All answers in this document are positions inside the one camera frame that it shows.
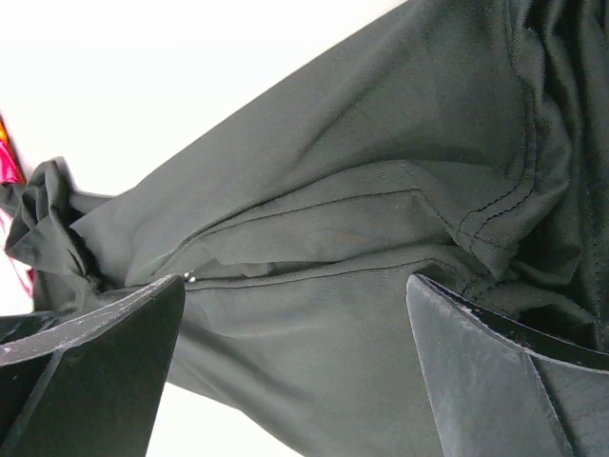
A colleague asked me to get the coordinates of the black printed t shirt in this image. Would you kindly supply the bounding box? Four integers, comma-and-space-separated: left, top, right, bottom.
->
1, 1, 608, 456

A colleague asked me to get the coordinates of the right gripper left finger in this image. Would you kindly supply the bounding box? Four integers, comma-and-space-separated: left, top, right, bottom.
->
1, 276, 185, 456

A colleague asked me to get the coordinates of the folded red t shirt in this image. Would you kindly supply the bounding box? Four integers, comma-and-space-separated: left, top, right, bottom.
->
1, 134, 33, 298

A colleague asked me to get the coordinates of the folded orange t shirt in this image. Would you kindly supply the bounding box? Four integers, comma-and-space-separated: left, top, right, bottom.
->
0, 119, 9, 144

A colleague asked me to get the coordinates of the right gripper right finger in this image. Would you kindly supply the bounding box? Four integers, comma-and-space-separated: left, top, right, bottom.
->
406, 275, 608, 456

